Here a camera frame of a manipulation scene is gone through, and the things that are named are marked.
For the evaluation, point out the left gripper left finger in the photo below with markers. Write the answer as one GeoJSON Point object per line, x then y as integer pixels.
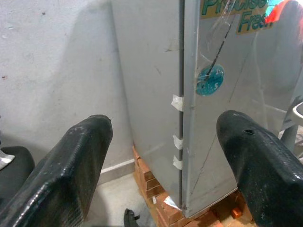
{"type": "Point", "coordinates": [59, 170]}

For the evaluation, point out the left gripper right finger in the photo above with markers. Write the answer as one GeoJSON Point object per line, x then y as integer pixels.
{"type": "Point", "coordinates": [265, 170]}

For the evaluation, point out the grey refrigerator door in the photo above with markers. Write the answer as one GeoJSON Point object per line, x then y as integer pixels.
{"type": "Point", "coordinates": [236, 113]}

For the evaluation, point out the round teal fridge sticker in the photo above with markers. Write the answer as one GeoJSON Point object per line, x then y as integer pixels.
{"type": "Point", "coordinates": [211, 82]}

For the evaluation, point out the green lettered fridge sticker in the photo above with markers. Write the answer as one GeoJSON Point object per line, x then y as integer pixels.
{"type": "Point", "coordinates": [251, 17]}

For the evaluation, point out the orange red fridge sticker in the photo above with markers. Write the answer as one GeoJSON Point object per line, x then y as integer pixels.
{"type": "Point", "coordinates": [275, 13]}

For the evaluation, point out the white plastic chair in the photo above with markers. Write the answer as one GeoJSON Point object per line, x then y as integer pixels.
{"type": "Point", "coordinates": [293, 127]}

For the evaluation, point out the small orange plastic piece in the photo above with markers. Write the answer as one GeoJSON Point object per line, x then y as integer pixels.
{"type": "Point", "coordinates": [235, 212]}

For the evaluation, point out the black robot foot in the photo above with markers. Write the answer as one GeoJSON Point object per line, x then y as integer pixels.
{"type": "Point", "coordinates": [129, 218]}

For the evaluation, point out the white tape piece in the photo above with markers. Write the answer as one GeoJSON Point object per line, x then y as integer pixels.
{"type": "Point", "coordinates": [177, 102]}
{"type": "Point", "coordinates": [177, 162]}
{"type": "Point", "coordinates": [178, 142]}

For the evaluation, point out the grey refrigerator cabinet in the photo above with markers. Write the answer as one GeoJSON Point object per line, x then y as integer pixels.
{"type": "Point", "coordinates": [146, 71]}

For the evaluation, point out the clear peeling plastic film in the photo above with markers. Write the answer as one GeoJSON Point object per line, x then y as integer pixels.
{"type": "Point", "coordinates": [217, 40]}

